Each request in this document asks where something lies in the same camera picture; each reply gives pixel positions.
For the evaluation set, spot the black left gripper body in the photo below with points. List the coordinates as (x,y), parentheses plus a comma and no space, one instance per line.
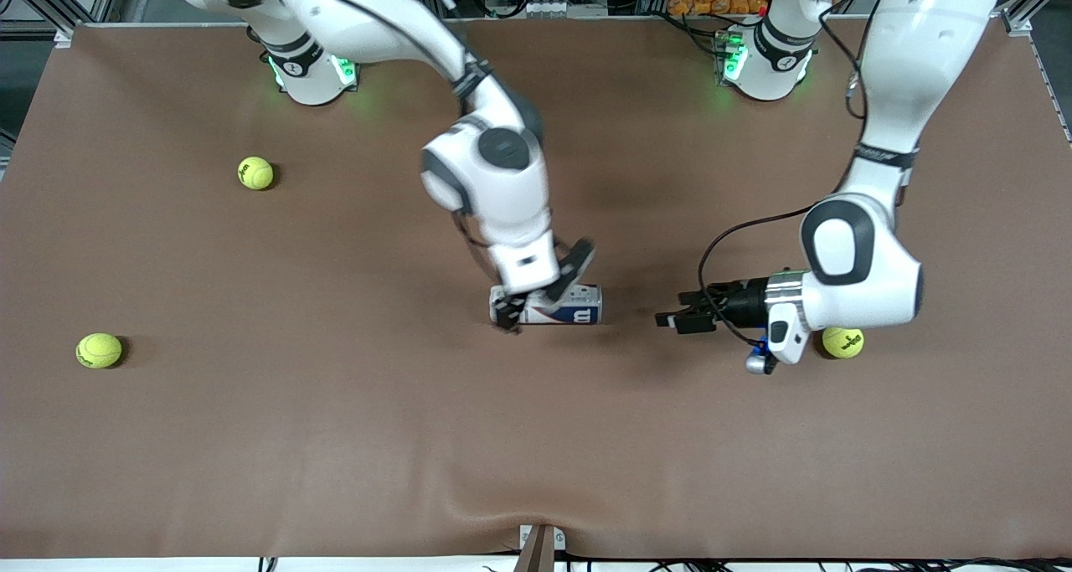
(740,301)

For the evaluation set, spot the white blue tennis ball can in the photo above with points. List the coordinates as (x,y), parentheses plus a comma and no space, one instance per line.
(574,308)

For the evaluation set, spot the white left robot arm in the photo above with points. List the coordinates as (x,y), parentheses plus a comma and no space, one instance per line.
(863,262)

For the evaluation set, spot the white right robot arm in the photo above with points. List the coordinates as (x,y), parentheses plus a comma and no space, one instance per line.
(494,178)

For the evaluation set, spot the yellow tennis ball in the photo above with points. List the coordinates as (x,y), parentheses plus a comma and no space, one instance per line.
(255,172)
(844,346)
(99,350)

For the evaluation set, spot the brown table mat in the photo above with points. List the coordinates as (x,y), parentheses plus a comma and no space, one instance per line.
(335,430)

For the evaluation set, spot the brown wedge table clamp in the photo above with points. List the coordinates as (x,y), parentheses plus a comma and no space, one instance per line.
(536,551)

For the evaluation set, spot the green lit left base box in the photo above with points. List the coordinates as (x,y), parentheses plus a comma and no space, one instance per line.
(730,57)

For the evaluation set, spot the green lit base box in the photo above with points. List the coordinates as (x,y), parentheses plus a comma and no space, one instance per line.
(347,71)
(730,57)

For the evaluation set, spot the green lit right base box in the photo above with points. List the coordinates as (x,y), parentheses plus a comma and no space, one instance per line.
(347,71)

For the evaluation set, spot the white socket strip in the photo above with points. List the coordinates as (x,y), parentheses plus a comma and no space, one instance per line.
(548,7)

